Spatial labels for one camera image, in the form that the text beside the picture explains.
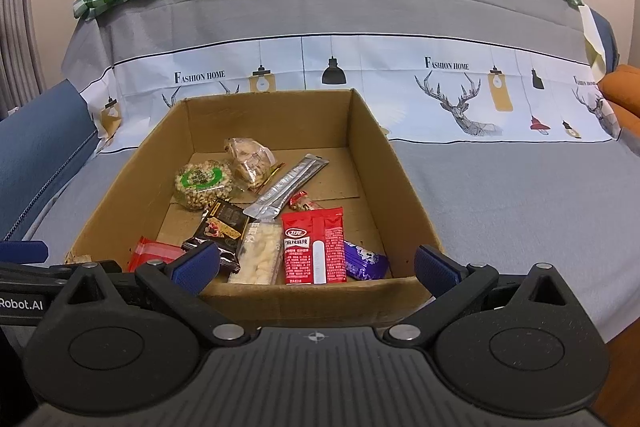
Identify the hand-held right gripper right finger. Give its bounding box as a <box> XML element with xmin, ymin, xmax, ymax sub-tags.
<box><xmin>382</xmin><ymin>244</ymin><xmax>588</xmax><ymax>349</ymax></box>

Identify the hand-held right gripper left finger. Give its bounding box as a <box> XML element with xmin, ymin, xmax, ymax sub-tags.
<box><xmin>42</xmin><ymin>241</ymin><xmax>251</xmax><ymax>349</ymax></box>

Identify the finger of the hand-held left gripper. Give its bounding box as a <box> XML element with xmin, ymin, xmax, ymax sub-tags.
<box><xmin>0</xmin><ymin>260</ymin><xmax>81</xmax><ymax>293</ymax></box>
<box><xmin>0</xmin><ymin>241</ymin><xmax>49</xmax><ymax>265</ymax></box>

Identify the plain red packet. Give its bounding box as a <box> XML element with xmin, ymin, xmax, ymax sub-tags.
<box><xmin>127</xmin><ymin>235</ymin><xmax>187</xmax><ymax>274</ymax></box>

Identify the black gold snack packet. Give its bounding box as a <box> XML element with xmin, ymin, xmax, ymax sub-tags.
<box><xmin>181</xmin><ymin>199</ymin><xmax>250</xmax><ymax>276</ymax></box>

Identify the clear packet of white candies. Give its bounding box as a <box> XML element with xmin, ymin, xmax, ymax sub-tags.
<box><xmin>227</xmin><ymin>219</ymin><xmax>283</xmax><ymax>286</ymax></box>

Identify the purple snack packet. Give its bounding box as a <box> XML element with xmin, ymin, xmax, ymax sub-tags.
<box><xmin>343</xmin><ymin>241</ymin><xmax>390</xmax><ymax>281</ymax></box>

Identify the round peanut cake packet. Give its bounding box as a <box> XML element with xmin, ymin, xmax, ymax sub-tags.
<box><xmin>174</xmin><ymin>159</ymin><xmax>235</xmax><ymax>212</ymax></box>

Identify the red packet with white stripe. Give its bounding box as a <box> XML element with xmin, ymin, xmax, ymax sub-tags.
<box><xmin>281</xmin><ymin>207</ymin><xmax>348</xmax><ymax>286</ymax></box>

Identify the clear packet of brown pastries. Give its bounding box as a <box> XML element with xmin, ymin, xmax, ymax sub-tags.
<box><xmin>223</xmin><ymin>137</ymin><xmax>278</xmax><ymax>196</ymax></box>

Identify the silver stick packet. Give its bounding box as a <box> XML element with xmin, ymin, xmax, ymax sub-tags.
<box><xmin>243</xmin><ymin>154</ymin><xmax>331</xmax><ymax>220</ymax></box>

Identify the small orange red packet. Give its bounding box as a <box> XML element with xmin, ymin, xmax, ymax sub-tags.
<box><xmin>289</xmin><ymin>190</ymin><xmax>322</xmax><ymax>214</ymax></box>

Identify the yellow snack packet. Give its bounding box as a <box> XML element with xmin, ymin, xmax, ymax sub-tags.
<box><xmin>256</xmin><ymin>161</ymin><xmax>288</xmax><ymax>195</ymax></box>

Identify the brown cardboard box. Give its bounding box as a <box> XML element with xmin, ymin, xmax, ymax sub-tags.
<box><xmin>64</xmin><ymin>88</ymin><xmax>445</xmax><ymax>325</ymax></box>

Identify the grey curtain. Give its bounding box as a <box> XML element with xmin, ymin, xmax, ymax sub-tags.
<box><xmin>0</xmin><ymin>0</ymin><xmax>43</xmax><ymax>118</ymax></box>

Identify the orange cushion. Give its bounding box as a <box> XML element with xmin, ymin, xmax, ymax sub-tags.
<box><xmin>597</xmin><ymin>64</ymin><xmax>640</xmax><ymax>115</ymax></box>
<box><xmin>614</xmin><ymin>104</ymin><xmax>640</xmax><ymax>136</ymax></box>

